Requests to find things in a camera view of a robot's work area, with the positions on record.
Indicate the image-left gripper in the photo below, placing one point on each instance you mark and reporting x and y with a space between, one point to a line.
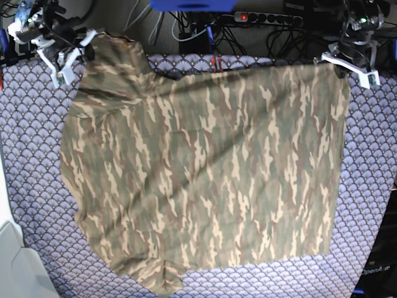
61 37

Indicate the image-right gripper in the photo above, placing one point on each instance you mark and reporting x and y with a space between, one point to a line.
357 46

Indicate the camouflage T-shirt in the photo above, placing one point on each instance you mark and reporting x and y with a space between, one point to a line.
211 170

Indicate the image-right robot arm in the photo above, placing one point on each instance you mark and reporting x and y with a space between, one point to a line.
336 13

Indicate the image-left robot arm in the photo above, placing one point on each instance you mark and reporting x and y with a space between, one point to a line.
47 5

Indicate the blue fan-pattern table cloth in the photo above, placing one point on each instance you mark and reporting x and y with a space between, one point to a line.
32 116

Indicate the black power strip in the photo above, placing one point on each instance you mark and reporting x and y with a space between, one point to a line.
268 19

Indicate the red black table clamp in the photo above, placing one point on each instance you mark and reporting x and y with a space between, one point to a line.
216 64

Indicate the white plastic bin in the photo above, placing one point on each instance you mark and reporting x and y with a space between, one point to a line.
22 271

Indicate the black OpenArm box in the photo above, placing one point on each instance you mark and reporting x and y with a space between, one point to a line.
378 279

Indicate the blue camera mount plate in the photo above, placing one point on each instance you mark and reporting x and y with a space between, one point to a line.
193 5

